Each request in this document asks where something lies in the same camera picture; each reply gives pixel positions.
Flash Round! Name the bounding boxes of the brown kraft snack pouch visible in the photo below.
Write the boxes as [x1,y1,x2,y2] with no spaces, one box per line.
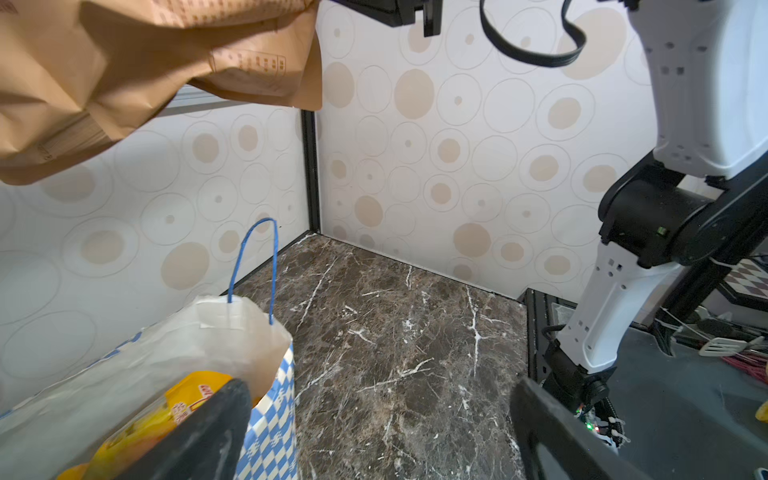
[1,1,322,185]

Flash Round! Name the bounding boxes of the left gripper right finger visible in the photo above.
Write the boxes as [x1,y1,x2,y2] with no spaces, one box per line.
[510,378,647,479]

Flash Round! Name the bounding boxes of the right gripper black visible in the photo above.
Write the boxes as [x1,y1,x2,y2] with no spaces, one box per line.
[334,0,443,36]

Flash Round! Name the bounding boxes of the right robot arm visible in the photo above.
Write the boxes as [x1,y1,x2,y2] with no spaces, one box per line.
[317,1,767,412]

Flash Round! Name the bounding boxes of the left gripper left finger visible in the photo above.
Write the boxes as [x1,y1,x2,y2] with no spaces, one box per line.
[118,379,251,480]

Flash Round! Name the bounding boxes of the yellow orange snack bag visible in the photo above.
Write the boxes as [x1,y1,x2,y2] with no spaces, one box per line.
[58,371,235,479]

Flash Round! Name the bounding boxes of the blue checkered paper bag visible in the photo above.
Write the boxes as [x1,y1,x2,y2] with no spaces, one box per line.
[0,217,301,480]

